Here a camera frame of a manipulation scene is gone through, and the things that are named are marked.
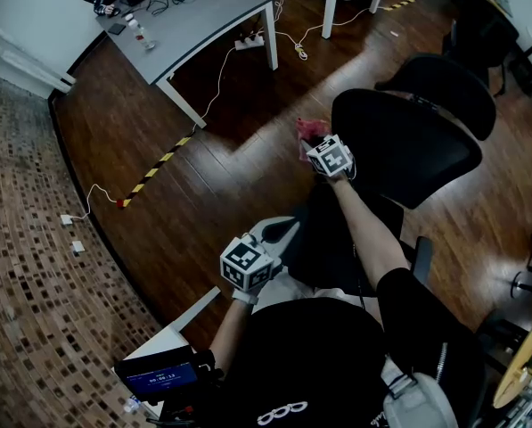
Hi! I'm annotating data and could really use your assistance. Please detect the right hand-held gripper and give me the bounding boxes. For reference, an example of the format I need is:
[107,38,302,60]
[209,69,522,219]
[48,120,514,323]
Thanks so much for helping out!
[306,133,358,182]

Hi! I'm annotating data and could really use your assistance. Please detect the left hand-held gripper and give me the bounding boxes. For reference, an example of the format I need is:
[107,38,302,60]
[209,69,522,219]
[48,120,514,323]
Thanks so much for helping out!
[219,216,302,292]

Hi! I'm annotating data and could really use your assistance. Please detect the pink cloth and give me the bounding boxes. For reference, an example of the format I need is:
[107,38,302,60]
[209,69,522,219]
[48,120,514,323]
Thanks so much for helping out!
[295,118,331,162]

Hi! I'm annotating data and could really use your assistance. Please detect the black mesh chair backrest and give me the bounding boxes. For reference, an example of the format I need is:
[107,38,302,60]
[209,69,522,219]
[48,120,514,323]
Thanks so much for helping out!
[331,88,484,210]

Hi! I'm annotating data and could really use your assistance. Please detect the person's right forearm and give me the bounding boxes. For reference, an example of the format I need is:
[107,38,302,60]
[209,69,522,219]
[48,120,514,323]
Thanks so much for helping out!
[327,177,412,298]

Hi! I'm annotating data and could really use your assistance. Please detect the person's left forearm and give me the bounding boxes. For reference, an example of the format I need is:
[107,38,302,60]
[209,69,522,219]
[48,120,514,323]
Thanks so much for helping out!
[209,300,253,374]

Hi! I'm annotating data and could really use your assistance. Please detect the grey shoulder bag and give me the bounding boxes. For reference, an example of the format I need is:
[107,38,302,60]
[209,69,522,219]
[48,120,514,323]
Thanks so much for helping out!
[381,358,461,428]

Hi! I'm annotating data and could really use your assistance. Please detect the black chair seat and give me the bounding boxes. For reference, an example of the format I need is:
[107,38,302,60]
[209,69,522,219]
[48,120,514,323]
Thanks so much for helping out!
[291,180,416,298]

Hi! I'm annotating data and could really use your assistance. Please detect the person's light trousers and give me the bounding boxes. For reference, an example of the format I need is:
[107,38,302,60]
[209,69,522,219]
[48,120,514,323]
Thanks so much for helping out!
[258,272,360,316]

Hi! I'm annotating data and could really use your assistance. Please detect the white wristband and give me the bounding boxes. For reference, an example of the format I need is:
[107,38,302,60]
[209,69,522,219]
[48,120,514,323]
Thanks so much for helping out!
[232,287,260,306]

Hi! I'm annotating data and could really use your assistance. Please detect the yellow black striped floor strip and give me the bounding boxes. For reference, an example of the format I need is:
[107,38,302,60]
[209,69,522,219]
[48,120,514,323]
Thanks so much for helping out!
[378,0,417,12]
[117,136,194,210]

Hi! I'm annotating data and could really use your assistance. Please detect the person in black vest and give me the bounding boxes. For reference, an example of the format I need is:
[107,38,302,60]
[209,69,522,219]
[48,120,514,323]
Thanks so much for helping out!
[211,267,487,428]

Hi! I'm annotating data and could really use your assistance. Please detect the black chair armrest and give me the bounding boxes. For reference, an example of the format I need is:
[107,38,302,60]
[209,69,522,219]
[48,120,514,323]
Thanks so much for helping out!
[410,236,434,284]

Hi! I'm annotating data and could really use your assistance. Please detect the black mesh chair headrest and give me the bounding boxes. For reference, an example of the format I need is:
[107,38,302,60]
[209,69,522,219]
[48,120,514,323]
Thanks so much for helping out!
[374,53,497,141]

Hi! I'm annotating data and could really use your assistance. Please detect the white power strip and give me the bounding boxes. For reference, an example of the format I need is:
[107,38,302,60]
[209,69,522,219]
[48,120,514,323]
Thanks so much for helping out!
[233,34,266,52]

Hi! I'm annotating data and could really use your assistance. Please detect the black screen device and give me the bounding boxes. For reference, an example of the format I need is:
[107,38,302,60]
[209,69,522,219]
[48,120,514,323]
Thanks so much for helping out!
[113,345,225,407]

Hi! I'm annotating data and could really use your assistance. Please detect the black visitor chair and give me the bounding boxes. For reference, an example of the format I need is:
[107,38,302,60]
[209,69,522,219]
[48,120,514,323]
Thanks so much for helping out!
[441,11,520,97]

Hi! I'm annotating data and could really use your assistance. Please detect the grey desk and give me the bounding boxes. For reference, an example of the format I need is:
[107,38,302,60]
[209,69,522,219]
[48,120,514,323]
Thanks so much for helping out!
[96,0,279,128]

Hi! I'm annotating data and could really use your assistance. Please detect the black coat rack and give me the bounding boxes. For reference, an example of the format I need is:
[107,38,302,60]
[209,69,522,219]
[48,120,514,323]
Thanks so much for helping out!
[510,270,532,300]

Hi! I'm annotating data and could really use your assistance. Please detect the clear plastic bottle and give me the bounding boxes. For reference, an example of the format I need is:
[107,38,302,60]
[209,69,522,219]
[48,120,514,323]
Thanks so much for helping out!
[127,18,156,52]

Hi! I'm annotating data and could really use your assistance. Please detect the black stool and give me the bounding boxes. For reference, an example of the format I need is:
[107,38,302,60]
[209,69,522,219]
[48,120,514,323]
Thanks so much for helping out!
[477,308,529,374]

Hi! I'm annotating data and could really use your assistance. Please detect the round wooden table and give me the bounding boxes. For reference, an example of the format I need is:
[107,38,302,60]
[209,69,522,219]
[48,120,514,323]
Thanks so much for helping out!
[492,305,532,409]

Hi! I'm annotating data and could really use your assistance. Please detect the white power cable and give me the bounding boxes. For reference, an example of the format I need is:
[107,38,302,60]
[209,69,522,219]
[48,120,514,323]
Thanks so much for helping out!
[192,46,238,131]

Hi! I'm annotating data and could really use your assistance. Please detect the thin white cable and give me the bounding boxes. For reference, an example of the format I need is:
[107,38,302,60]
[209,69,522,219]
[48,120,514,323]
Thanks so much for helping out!
[71,183,118,222]

